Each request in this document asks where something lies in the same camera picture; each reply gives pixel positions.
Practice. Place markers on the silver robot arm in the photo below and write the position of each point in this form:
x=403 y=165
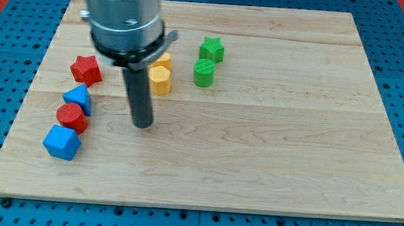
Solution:
x=131 y=33

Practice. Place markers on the red cylinder block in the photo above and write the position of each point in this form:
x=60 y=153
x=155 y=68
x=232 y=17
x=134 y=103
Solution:
x=71 y=115

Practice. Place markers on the blue cube block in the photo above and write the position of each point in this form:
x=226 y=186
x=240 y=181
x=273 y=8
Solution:
x=62 y=142

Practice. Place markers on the green cylinder block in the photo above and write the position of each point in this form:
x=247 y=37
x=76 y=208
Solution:
x=203 y=73

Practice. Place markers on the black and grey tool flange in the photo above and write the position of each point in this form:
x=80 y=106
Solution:
x=138 y=59

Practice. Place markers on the red star block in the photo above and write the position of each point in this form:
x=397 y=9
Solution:
x=86 y=70

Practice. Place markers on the yellow block behind rod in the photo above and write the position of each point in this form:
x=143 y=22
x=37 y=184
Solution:
x=164 y=61

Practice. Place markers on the wooden board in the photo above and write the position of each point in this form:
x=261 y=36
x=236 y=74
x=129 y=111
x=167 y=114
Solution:
x=293 y=124

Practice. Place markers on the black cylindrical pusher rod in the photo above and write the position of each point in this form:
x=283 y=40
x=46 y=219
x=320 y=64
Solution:
x=139 y=97

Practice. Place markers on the yellow hexagon block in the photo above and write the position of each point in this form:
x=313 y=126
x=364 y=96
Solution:
x=160 y=80

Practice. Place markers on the blue triangle block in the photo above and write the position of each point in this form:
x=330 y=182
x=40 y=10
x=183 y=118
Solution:
x=80 y=96

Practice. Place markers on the green star block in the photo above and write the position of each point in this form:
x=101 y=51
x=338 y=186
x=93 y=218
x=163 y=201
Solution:
x=212 y=49

